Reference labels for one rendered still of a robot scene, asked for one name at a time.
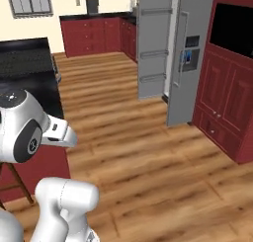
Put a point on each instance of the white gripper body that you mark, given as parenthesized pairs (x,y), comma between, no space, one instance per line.
(69,137)

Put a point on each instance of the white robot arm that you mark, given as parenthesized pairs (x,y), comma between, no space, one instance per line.
(19,127)

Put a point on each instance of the red black-topped dining counter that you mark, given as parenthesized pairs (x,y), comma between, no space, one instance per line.
(29,74)

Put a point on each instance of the grey closed fridge door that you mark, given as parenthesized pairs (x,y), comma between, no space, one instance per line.
(184,97)

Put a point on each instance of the grey fridge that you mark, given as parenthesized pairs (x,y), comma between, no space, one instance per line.
(171,55)

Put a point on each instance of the grey open fridge door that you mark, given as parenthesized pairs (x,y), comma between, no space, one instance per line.
(153,32)

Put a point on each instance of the brown wooden stool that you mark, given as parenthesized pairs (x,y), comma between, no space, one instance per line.
(18,183)

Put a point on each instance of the red base cupboards run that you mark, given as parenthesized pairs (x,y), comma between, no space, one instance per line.
(92,35)

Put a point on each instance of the black countertop appliance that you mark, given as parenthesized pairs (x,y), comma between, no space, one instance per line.
(92,5)

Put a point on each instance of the grey framed window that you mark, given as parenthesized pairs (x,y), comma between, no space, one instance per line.
(29,2)

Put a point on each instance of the red cabinet drawer front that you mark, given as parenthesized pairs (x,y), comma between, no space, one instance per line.
(222,134)

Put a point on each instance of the red cabinet door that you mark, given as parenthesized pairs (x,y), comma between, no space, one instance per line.
(242,97)
(214,84)

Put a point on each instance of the tall red cabinet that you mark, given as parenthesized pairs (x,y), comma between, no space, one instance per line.
(227,144)

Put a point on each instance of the black built-in oven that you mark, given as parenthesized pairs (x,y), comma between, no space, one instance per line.
(232,28)

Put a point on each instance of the grey wall socket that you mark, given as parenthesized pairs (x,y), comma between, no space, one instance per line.
(78,2)

